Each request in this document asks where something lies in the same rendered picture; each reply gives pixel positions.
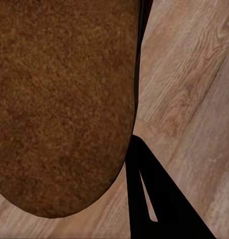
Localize sandal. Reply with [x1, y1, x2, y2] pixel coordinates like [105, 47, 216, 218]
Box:
[0, 0, 154, 219]

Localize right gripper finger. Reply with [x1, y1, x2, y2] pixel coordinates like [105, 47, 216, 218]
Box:
[125, 135, 216, 239]

